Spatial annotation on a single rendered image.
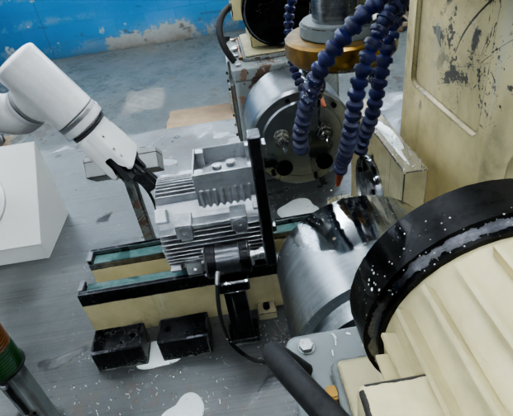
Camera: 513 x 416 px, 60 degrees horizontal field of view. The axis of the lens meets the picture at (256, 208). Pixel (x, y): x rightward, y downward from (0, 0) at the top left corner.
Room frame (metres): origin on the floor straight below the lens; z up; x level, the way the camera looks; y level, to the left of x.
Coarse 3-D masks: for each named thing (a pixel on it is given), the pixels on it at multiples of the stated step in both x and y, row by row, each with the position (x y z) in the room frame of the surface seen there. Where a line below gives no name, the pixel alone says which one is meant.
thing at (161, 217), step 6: (168, 174) 0.78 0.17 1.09; (252, 198) 0.66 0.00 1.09; (252, 204) 0.65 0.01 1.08; (156, 210) 0.66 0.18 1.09; (162, 210) 0.66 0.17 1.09; (156, 216) 0.65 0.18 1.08; (162, 216) 0.65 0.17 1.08; (168, 216) 0.66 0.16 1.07; (156, 222) 0.65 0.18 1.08; (162, 222) 0.65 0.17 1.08; (168, 222) 0.65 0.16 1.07; (174, 270) 0.65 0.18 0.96; (180, 270) 0.65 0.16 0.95
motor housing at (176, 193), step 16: (176, 176) 0.75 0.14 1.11; (160, 192) 0.70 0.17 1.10; (176, 192) 0.70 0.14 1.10; (192, 192) 0.69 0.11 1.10; (160, 208) 0.68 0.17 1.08; (176, 208) 0.68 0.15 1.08; (192, 208) 0.67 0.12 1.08; (208, 208) 0.67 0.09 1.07; (224, 208) 0.67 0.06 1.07; (192, 224) 0.64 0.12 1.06; (208, 224) 0.64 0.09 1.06; (224, 224) 0.64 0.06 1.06; (256, 224) 0.64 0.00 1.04; (160, 240) 0.64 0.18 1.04; (176, 240) 0.64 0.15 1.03; (192, 240) 0.63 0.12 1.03; (208, 240) 0.64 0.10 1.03; (224, 240) 0.63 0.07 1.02; (256, 240) 0.64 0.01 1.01; (176, 256) 0.63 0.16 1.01; (192, 256) 0.63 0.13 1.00
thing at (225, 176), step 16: (224, 144) 0.77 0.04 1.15; (240, 144) 0.77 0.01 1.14; (192, 160) 0.73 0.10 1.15; (208, 160) 0.77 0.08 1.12; (224, 160) 0.76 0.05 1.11; (240, 160) 0.75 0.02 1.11; (192, 176) 0.67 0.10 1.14; (208, 176) 0.67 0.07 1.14; (224, 176) 0.67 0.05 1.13; (240, 176) 0.67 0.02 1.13; (208, 192) 0.67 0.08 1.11; (224, 192) 0.67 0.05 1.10; (240, 192) 0.68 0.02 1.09
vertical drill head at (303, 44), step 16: (320, 0) 0.70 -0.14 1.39; (336, 0) 0.69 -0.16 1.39; (352, 0) 0.69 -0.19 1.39; (320, 16) 0.70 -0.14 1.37; (336, 16) 0.69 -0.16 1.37; (352, 16) 0.69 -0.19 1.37; (304, 32) 0.71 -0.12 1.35; (320, 32) 0.68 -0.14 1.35; (368, 32) 0.67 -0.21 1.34; (288, 48) 0.71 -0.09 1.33; (304, 48) 0.68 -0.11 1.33; (320, 48) 0.66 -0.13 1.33; (352, 48) 0.64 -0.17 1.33; (304, 64) 0.67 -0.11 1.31; (336, 64) 0.64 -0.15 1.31; (352, 64) 0.64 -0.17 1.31; (368, 80) 0.69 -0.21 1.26; (320, 96) 0.68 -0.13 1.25; (320, 112) 0.69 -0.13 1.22
